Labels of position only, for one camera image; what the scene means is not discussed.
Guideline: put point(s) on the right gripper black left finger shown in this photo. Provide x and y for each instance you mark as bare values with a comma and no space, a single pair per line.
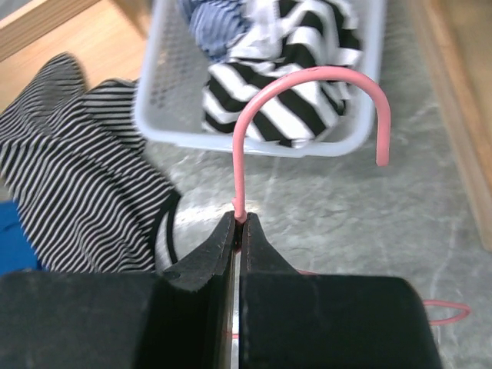
172,319

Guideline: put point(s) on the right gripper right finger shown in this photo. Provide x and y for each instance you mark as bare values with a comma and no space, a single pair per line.
353,321

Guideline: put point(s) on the blue cloth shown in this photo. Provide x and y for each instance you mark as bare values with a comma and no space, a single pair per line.
16,252

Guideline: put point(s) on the dark thin striped tank top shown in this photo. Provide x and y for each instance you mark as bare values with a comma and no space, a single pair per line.
87,198

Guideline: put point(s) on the black white striped tank top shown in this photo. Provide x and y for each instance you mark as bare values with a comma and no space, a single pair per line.
287,39

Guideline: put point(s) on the blue white striped tank top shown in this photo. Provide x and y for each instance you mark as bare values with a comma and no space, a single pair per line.
215,25

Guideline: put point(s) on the white plastic perforated basket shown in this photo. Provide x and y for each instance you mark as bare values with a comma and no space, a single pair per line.
168,99

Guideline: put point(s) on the left wooden clothes rack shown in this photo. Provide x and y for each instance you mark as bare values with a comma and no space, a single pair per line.
107,37

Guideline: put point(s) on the wooden clothes rack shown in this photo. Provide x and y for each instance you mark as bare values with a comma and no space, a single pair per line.
107,37
455,37

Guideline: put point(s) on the right wooden clothes rack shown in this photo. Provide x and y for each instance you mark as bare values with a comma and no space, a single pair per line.
455,37

